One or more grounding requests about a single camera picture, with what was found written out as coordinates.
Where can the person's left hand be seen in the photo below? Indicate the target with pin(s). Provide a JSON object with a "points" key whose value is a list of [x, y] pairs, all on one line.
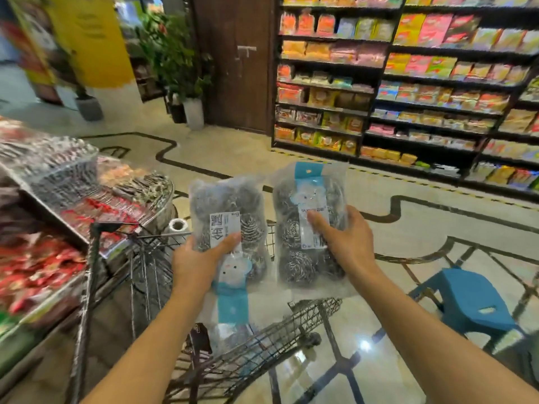
{"points": [[193, 269]]}

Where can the person's right hand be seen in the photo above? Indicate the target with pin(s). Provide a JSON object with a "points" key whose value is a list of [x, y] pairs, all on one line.
{"points": [[353, 248]]}

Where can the person's right forearm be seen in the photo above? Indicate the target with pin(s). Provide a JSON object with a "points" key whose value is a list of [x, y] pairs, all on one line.
{"points": [[433, 353]]}

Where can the person's left forearm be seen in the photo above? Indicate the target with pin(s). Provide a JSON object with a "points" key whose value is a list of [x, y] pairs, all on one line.
{"points": [[147, 357]]}

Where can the white plastic bag roll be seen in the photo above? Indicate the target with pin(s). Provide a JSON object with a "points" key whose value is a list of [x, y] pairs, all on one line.
{"points": [[172, 227]]}

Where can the pile of olive stick snacks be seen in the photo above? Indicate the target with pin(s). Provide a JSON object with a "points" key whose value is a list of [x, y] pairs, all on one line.
{"points": [[147, 187]]}

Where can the pile of red stick snacks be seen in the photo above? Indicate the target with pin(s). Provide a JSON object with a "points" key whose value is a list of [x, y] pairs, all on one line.
{"points": [[105, 214]]}

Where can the pile of orange dried snacks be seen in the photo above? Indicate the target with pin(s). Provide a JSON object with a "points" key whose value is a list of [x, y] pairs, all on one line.
{"points": [[113, 172]]}

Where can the blue plastic stool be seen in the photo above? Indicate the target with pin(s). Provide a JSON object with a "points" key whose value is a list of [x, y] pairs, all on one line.
{"points": [[471, 298]]}

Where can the black biscuit shelving unit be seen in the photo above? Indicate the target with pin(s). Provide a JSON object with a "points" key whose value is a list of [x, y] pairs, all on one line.
{"points": [[446, 155]]}

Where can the white plant pot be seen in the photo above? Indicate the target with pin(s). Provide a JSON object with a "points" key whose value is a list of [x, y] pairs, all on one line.
{"points": [[193, 115]]}

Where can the pile of red candy packets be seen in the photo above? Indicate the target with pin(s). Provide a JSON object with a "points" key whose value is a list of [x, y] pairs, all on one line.
{"points": [[38, 269]]}

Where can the black plant pot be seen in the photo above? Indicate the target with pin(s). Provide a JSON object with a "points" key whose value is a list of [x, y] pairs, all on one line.
{"points": [[177, 113]]}

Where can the brown wooden door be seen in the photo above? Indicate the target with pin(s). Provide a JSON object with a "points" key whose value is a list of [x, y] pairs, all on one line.
{"points": [[236, 92]]}

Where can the wooden acrylic-bin snack stand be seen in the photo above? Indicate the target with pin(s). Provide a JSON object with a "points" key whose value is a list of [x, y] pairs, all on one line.
{"points": [[42, 374]]}

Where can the pile of brown snack packets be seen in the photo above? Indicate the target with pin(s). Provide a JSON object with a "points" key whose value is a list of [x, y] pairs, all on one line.
{"points": [[17, 214]]}

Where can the grey plant pot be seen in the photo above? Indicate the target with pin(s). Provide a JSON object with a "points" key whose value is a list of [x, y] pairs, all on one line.
{"points": [[89, 109]]}

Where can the rows of biscuit boxes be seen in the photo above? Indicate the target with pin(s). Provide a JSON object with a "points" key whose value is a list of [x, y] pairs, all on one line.
{"points": [[429, 29]]}

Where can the yellow white-based pillar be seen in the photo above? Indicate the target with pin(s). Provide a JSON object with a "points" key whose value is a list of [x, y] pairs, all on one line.
{"points": [[97, 46]]}

